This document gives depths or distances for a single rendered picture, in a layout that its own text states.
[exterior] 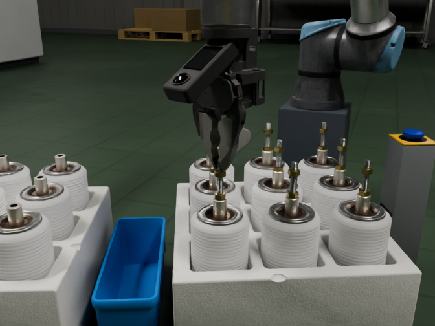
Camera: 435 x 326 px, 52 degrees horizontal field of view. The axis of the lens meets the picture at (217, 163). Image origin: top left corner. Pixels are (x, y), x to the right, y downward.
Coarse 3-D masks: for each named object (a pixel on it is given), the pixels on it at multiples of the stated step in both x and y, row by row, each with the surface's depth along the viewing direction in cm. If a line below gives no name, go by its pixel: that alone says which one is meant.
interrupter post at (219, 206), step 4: (216, 200) 71; (220, 200) 71; (224, 200) 71; (216, 204) 71; (220, 204) 71; (224, 204) 71; (216, 208) 71; (220, 208) 71; (224, 208) 71; (216, 212) 71; (220, 212) 71; (224, 212) 71; (216, 216) 71; (220, 216) 71; (224, 216) 72
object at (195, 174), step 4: (192, 164) 95; (192, 168) 93; (228, 168) 93; (232, 168) 94; (192, 172) 92; (196, 172) 92; (200, 172) 91; (204, 172) 91; (208, 172) 91; (228, 172) 92; (232, 172) 93; (192, 176) 92; (196, 176) 92; (200, 176) 91; (204, 176) 90; (208, 176) 90; (228, 176) 92; (232, 176) 94; (192, 180) 93; (196, 180) 92; (232, 180) 94; (192, 184) 93
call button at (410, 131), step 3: (405, 129) 91; (408, 129) 91; (411, 129) 91; (414, 129) 91; (417, 129) 91; (405, 132) 90; (408, 132) 90; (411, 132) 89; (414, 132) 89; (417, 132) 89; (420, 132) 89; (423, 132) 90; (405, 135) 90; (408, 135) 89; (411, 135) 89; (414, 135) 89; (417, 135) 88; (420, 135) 89; (423, 135) 89; (408, 138) 90; (411, 138) 89; (414, 138) 89; (417, 138) 89; (420, 138) 90
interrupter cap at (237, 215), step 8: (200, 208) 74; (208, 208) 74; (232, 208) 74; (200, 216) 71; (208, 216) 72; (232, 216) 71; (240, 216) 71; (208, 224) 69; (216, 224) 69; (224, 224) 69
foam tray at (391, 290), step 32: (256, 256) 74; (320, 256) 74; (192, 288) 68; (224, 288) 68; (256, 288) 68; (288, 288) 69; (320, 288) 69; (352, 288) 70; (384, 288) 70; (416, 288) 70; (192, 320) 70; (224, 320) 70; (256, 320) 71; (288, 320) 71; (320, 320) 71; (352, 320) 72; (384, 320) 72
